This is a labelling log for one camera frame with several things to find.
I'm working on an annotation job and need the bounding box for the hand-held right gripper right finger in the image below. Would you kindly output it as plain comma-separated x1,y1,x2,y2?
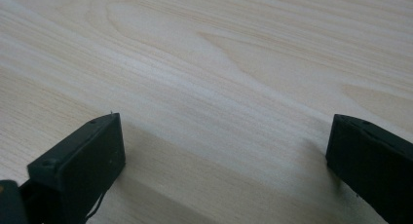
325,113,413,224

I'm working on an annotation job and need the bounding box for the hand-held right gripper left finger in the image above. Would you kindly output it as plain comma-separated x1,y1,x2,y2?
19,112,127,224

